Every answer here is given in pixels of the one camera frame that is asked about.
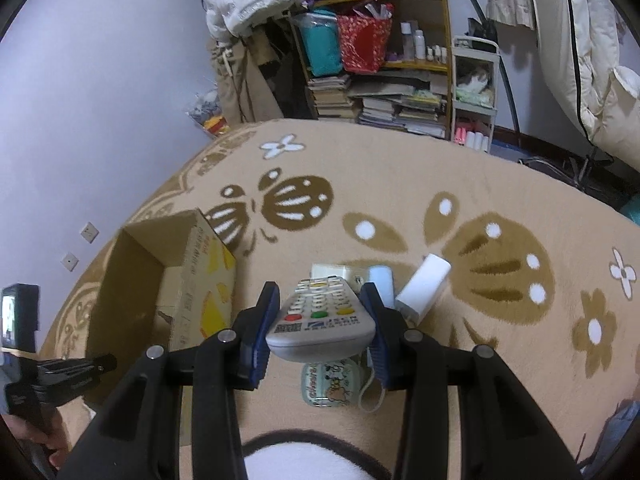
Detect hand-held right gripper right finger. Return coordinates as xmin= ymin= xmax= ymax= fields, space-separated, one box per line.
xmin=360 ymin=282 xmax=583 ymax=480

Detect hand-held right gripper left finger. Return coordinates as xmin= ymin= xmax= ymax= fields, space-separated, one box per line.
xmin=57 ymin=281 xmax=281 ymax=480

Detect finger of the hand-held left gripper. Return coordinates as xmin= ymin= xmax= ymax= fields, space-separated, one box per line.
xmin=42 ymin=354 xmax=118 ymax=404

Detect light blue handheld fan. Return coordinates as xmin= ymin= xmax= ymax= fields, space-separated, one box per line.
xmin=357 ymin=266 xmax=398 ymax=413

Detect white remote with coloured buttons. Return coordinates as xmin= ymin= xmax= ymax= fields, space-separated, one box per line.
xmin=265 ymin=275 xmax=377 ymax=363

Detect cartoon print small case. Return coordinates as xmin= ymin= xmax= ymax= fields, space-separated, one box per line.
xmin=301 ymin=360 xmax=368 ymax=410

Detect white small bottle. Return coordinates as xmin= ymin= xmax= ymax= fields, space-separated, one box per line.
xmin=394 ymin=254 xmax=452 ymax=322

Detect white charger adapter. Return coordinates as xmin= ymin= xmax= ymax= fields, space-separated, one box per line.
xmin=310 ymin=262 xmax=368 ymax=291

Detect cardboard box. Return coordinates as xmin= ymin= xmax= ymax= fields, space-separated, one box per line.
xmin=82 ymin=208 xmax=238 ymax=453

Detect person's left hand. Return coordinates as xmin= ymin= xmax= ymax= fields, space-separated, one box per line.
xmin=12 ymin=410 xmax=72 ymax=469

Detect white plush mat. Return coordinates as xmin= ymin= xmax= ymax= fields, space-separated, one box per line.
xmin=240 ymin=429 xmax=393 ymax=480

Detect beige floral carpet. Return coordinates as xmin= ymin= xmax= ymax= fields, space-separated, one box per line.
xmin=37 ymin=117 xmax=640 ymax=480

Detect bag of plush toys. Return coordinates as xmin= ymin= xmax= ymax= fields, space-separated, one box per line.
xmin=186 ymin=87 xmax=231 ymax=138

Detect stack of books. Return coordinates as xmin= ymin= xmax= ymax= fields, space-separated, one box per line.
xmin=305 ymin=72 xmax=448 ymax=140

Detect beige hanging trousers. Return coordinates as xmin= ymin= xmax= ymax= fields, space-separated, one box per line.
xmin=212 ymin=37 xmax=283 ymax=126

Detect blue grey cloth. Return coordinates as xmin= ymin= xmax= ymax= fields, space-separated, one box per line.
xmin=585 ymin=400 xmax=640 ymax=476

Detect dark hanging clothes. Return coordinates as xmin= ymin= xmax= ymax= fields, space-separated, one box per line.
xmin=250 ymin=10 xmax=313 ymax=121

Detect green tissue pack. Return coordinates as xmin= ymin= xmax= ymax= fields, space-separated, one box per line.
xmin=454 ymin=87 xmax=496 ymax=108

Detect black stand legs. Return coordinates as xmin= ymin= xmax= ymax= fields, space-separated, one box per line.
xmin=520 ymin=145 xmax=621 ymax=196

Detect wooden shelf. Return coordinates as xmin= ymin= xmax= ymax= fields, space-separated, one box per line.
xmin=287 ymin=0 xmax=451 ymax=141

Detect white plush toy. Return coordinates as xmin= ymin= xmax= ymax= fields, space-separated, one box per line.
xmin=457 ymin=67 xmax=493 ymax=93

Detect teal bag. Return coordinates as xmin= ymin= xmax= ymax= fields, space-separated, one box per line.
xmin=295 ymin=10 xmax=346 ymax=78

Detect red patterned bag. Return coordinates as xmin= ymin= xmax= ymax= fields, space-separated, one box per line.
xmin=336 ymin=4 xmax=395 ymax=75

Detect row of white bottles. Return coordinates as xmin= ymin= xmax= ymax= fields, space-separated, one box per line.
xmin=400 ymin=20 xmax=448 ymax=65

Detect white rolling cart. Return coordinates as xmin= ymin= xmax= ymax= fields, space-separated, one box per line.
xmin=450 ymin=35 xmax=501 ymax=153

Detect cream duvet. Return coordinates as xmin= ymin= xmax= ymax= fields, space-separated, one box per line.
xmin=530 ymin=0 xmax=640 ymax=148

